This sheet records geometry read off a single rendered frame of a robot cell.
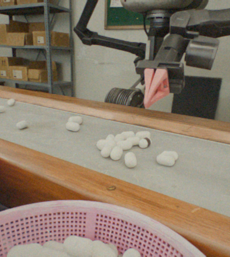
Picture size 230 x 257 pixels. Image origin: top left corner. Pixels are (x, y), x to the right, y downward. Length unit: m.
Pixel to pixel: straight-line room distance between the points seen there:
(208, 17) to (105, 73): 2.31
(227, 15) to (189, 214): 0.49
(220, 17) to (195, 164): 0.36
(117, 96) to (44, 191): 0.62
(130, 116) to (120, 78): 2.12
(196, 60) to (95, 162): 0.32
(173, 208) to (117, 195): 0.07
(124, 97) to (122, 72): 1.88
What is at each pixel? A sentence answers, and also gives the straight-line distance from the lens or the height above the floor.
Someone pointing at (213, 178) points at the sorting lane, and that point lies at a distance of 0.40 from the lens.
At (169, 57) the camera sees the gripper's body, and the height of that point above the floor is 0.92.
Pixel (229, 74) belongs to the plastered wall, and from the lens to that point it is 2.46.
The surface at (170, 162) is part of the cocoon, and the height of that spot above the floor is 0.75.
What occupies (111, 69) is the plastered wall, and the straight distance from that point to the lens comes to 2.81.
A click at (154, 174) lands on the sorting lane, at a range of 0.38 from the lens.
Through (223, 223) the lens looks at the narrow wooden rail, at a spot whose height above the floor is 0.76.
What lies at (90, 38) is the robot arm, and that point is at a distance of 1.56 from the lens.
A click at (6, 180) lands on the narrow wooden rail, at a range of 0.40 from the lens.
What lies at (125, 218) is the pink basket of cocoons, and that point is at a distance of 0.25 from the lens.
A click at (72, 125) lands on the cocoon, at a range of 0.56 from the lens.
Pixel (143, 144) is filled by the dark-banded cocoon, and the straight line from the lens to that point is 0.47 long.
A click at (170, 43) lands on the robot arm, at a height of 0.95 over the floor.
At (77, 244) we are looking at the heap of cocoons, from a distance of 0.25.
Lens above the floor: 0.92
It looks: 18 degrees down
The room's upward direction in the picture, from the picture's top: 2 degrees clockwise
